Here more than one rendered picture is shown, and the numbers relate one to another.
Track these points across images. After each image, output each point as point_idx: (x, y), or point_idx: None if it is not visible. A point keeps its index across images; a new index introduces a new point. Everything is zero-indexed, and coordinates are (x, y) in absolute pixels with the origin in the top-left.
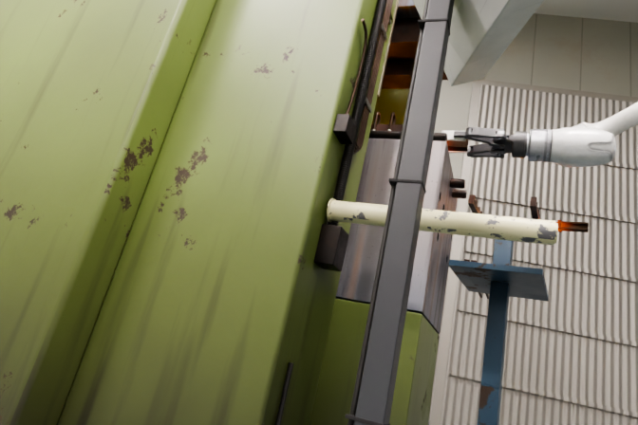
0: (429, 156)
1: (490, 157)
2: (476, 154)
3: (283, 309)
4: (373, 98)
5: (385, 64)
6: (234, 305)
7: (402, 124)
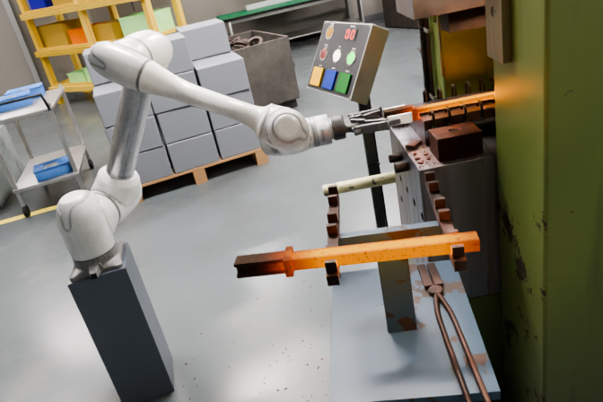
0: (365, 152)
1: (368, 132)
2: (382, 126)
3: None
4: (441, 82)
5: (439, 42)
6: None
7: (430, 100)
